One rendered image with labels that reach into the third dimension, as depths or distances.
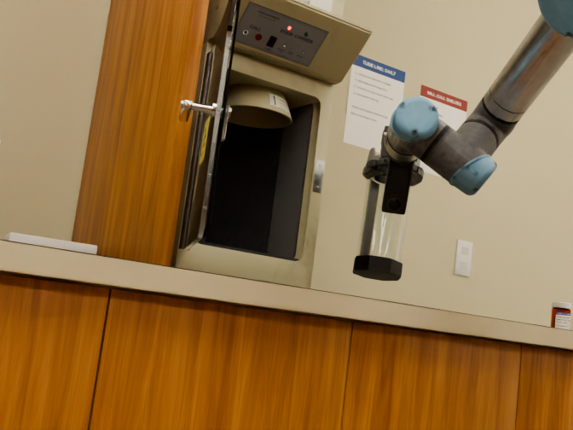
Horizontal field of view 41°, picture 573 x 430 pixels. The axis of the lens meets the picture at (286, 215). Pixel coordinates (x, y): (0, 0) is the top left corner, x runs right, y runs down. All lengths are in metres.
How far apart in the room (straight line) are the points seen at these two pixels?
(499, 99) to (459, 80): 1.27
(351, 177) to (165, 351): 1.21
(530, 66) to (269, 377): 0.65
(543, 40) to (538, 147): 1.62
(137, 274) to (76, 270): 0.09
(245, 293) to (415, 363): 0.41
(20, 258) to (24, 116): 0.82
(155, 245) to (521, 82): 0.68
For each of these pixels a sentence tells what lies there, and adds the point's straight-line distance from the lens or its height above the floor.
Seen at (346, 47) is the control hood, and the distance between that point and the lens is 1.66.
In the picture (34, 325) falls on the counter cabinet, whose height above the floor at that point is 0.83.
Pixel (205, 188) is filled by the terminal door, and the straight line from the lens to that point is 1.17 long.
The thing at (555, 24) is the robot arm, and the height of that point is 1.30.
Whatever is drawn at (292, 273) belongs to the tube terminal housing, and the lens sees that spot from 1.61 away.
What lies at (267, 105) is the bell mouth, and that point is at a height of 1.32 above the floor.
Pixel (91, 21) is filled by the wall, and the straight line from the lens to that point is 1.96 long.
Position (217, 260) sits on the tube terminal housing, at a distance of 1.52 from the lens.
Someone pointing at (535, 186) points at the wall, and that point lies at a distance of 2.85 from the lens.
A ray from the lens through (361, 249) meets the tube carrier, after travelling 1.55.
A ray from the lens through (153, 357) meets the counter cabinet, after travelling 1.17.
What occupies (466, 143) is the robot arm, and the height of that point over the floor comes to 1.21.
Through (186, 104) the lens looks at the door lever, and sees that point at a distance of 1.24.
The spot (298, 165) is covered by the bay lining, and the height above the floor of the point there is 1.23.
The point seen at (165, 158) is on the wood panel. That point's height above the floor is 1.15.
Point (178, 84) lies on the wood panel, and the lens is 1.43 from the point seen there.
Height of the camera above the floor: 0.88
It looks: 8 degrees up
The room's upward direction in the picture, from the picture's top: 7 degrees clockwise
